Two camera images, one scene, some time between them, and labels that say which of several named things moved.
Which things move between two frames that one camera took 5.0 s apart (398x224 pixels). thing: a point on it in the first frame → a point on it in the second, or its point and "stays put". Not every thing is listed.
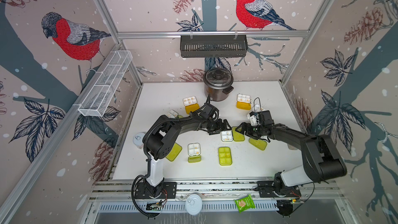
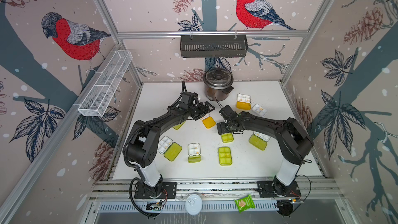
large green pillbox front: x=225 y=155 stays put
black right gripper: x=248 y=131 → x=222 y=127
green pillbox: x=237 y=136 → x=227 y=137
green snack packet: x=245 y=203 stays put
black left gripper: x=219 y=128 → x=202 y=112
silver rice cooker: x=217 y=83 stays put
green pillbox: x=175 y=150 stays put
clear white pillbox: x=257 y=108 stays put
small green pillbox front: x=194 y=153 stays put
